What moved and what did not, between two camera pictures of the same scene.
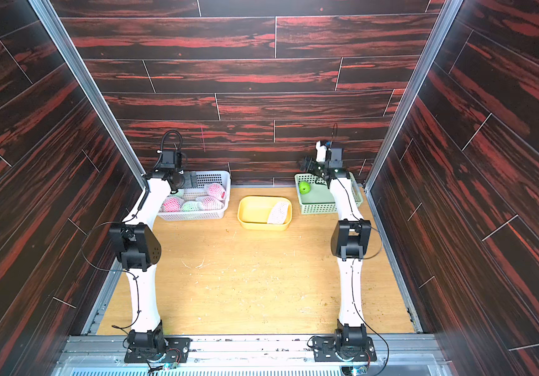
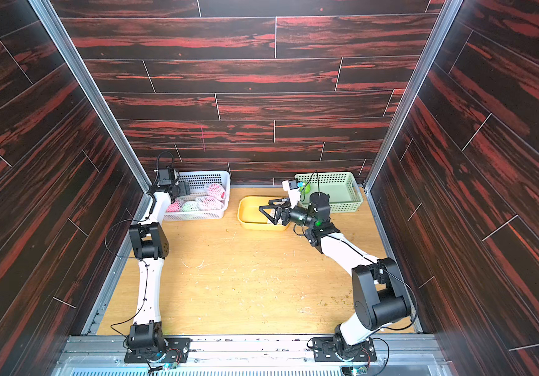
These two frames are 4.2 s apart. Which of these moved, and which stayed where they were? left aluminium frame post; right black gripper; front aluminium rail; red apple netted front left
Moved: right black gripper
Stayed: front aluminium rail; left aluminium frame post; red apple netted front left
